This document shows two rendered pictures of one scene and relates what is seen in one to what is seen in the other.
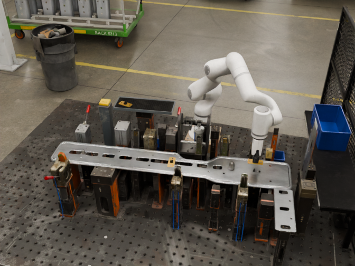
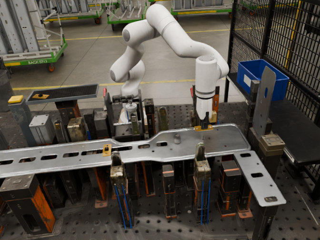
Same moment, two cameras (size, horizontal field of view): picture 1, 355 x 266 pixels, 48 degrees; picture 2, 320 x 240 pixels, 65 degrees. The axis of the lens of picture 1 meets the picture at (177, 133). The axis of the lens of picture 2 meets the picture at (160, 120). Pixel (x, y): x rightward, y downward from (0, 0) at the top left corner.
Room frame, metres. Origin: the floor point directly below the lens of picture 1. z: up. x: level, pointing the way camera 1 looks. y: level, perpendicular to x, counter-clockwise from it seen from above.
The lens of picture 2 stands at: (0.81, -0.01, 1.78)
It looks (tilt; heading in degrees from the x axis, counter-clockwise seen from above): 34 degrees down; 347
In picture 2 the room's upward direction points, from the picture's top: 5 degrees counter-clockwise
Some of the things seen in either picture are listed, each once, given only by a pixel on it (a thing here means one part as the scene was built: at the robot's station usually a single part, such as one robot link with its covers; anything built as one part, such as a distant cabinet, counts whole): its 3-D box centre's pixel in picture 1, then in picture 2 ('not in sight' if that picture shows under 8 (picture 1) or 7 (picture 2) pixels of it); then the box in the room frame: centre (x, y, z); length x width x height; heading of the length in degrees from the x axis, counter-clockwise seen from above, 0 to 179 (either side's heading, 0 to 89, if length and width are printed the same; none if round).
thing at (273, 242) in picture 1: (279, 220); (245, 188); (1.48, -0.54, 0.84); 0.11 x 0.06 x 0.29; 170
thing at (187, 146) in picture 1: (193, 150); (129, 131); (1.96, -0.10, 0.94); 0.18 x 0.13 x 0.49; 80
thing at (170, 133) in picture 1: (172, 155); (107, 143); (1.98, 0.03, 0.89); 0.13 x 0.11 x 0.38; 170
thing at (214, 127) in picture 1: (213, 155); (152, 133); (1.95, -0.22, 0.91); 0.07 x 0.05 x 0.42; 170
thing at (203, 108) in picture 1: (207, 97); (132, 77); (2.36, -0.21, 1.09); 0.19 x 0.12 x 0.24; 111
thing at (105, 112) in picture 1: (108, 132); (31, 133); (2.19, 0.46, 0.92); 0.08 x 0.08 x 0.44; 80
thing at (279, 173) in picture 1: (168, 163); (103, 152); (1.77, 0.06, 1.00); 1.38 x 0.22 x 0.02; 80
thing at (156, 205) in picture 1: (158, 181); (96, 175); (1.79, 0.11, 0.84); 0.17 x 0.06 x 0.29; 170
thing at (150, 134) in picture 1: (150, 157); (83, 150); (1.96, 0.17, 0.89); 0.13 x 0.11 x 0.38; 170
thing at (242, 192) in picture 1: (240, 212); (200, 191); (1.51, -0.33, 0.87); 0.12 x 0.09 x 0.35; 170
